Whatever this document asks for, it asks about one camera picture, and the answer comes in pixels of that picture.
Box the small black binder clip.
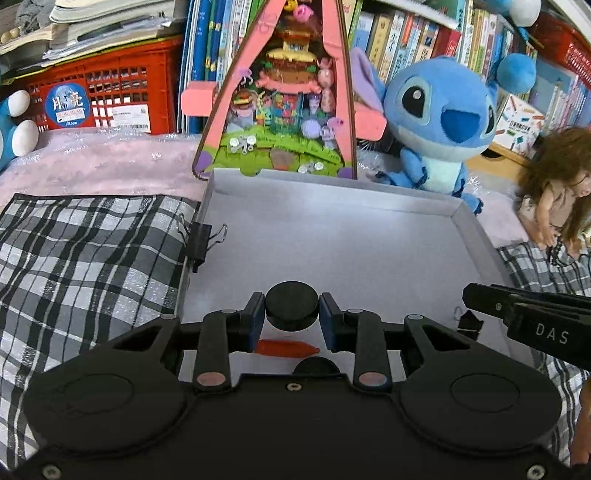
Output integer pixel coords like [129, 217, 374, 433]
[175, 213, 229, 274]

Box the blue alien plush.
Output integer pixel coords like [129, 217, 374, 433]
[348, 48, 502, 217]

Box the triangular building block house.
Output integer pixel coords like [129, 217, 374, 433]
[181, 0, 386, 180]

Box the black round disc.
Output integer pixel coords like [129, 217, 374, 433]
[291, 356, 342, 377]
[264, 281, 321, 332]

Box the stack of books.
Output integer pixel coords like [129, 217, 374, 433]
[0, 0, 185, 58]

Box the white cardboard box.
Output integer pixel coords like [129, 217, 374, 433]
[178, 168, 532, 384]

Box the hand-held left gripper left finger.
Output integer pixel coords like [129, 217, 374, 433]
[108, 291, 267, 392]

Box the long-haired baby doll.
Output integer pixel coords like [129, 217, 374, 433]
[515, 127, 591, 266]

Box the blue robot cat plush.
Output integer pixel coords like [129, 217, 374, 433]
[0, 90, 40, 172]

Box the large black binder clip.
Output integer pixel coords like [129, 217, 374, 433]
[455, 307, 485, 342]

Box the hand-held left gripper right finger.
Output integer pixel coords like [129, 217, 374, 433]
[320, 291, 478, 392]

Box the row of books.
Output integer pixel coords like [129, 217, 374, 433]
[182, 0, 591, 134]

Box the black and white plaid cloth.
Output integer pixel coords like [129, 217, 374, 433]
[0, 193, 591, 467]

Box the orange carrot-shaped toy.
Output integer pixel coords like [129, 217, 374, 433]
[256, 339, 320, 358]

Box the person's right hand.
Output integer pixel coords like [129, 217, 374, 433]
[570, 378, 591, 467]

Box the red plastic crate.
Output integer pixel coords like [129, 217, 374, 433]
[18, 37, 183, 134]

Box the pale pink blanket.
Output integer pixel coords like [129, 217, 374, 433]
[0, 127, 532, 250]

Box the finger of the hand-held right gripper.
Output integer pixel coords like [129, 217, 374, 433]
[462, 282, 522, 324]

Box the blue and white plush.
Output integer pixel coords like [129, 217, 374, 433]
[485, 0, 541, 97]

